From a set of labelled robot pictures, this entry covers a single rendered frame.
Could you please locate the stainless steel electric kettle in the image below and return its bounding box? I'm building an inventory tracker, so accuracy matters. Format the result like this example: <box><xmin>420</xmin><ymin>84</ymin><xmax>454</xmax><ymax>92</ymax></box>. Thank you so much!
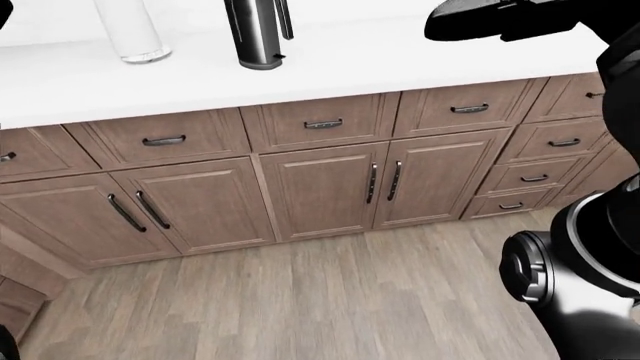
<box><xmin>223</xmin><ymin>0</ymin><xmax>296</xmax><ymax>72</ymax></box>

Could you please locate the brown wooden drawer front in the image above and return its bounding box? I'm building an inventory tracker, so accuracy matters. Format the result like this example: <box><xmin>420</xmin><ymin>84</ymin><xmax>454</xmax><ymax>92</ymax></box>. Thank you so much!
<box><xmin>458</xmin><ymin>184</ymin><xmax>567</xmax><ymax>221</ymax></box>
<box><xmin>239</xmin><ymin>91</ymin><xmax>402</xmax><ymax>154</ymax></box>
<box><xmin>478</xmin><ymin>153</ymin><xmax>597</xmax><ymax>197</ymax></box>
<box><xmin>392</xmin><ymin>77</ymin><xmax>550</xmax><ymax>138</ymax></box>
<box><xmin>501</xmin><ymin>116</ymin><xmax>615</xmax><ymax>165</ymax></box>
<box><xmin>0</xmin><ymin>124</ymin><xmax>102</xmax><ymax>180</ymax></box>
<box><xmin>521</xmin><ymin>72</ymin><xmax>610</xmax><ymax>124</ymax></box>
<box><xmin>63</xmin><ymin>107</ymin><xmax>252</xmax><ymax>171</ymax></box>

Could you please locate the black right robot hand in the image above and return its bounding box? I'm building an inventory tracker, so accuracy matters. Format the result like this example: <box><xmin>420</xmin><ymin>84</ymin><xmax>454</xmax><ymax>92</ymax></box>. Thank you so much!
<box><xmin>423</xmin><ymin>0</ymin><xmax>617</xmax><ymax>43</ymax></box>

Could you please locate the dark metal door handle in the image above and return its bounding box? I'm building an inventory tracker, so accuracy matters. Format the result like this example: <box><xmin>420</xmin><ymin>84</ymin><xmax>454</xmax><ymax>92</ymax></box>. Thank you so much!
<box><xmin>385</xmin><ymin>159</ymin><xmax>403</xmax><ymax>201</ymax></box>
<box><xmin>106</xmin><ymin>192</ymin><xmax>148</xmax><ymax>233</ymax></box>
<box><xmin>365</xmin><ymin>161</ymin><xmax>379</xmax><ymax>205</ymax></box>
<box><xmin>135</xmin><ymin>190</ymin><xmax>172</xmax><ymax>231</ymax></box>

